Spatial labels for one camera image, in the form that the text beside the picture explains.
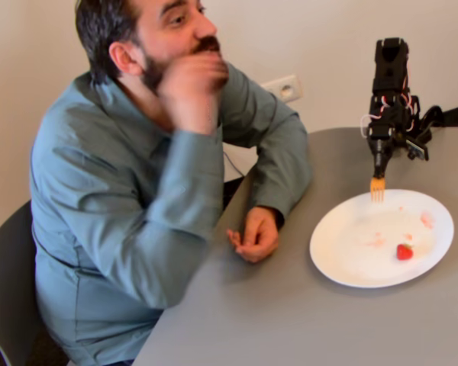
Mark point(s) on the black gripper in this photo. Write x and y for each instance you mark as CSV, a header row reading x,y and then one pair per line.
x,y
380,153

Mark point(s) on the orange fork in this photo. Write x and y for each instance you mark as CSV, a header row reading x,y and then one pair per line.
x,y
377,187

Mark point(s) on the black table clamp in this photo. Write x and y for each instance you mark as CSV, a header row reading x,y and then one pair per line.
x,y
432,118

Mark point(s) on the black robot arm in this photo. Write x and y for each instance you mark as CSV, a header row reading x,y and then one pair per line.
x,y
391,68

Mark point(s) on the white round plate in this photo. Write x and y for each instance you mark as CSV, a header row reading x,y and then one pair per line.
x,y
366,244

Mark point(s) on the bearded man green shirt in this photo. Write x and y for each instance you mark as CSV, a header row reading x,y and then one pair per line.
x,y
118,190

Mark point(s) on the small camera board module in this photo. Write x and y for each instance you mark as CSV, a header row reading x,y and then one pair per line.
x,y
419,149

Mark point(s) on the white wall socket strip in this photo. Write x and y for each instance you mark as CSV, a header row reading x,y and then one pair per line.
x,y
288,88

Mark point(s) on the man's left forearm green sleeve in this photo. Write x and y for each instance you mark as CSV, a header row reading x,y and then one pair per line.
x,y
286,179

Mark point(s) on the man's left hand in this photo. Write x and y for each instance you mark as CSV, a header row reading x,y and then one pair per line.
x,y
259,236

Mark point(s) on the red strawberry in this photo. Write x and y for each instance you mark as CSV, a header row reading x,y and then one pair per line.
x,y
404,252

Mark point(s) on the dark grey chair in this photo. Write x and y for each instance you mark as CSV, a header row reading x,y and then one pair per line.
x,y
11,274

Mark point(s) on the man's right hand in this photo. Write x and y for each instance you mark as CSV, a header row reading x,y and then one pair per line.
x,y
191,95

